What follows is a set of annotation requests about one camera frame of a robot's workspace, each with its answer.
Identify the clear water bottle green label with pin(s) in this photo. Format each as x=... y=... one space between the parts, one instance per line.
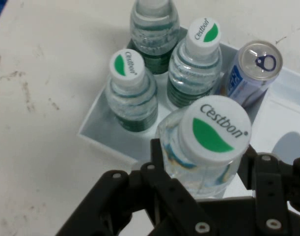
x=153 y=32
x=130 y=98
x=213 y=137
x=194 y=68

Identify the silver blue drink can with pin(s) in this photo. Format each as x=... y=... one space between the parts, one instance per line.
x=248 y=83

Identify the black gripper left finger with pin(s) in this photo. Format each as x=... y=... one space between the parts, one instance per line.
x=140 y=196

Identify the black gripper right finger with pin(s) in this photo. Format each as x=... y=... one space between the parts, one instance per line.
x=272 y=186

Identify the white box with blue print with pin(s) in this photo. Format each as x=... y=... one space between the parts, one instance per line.
x=100 y=127

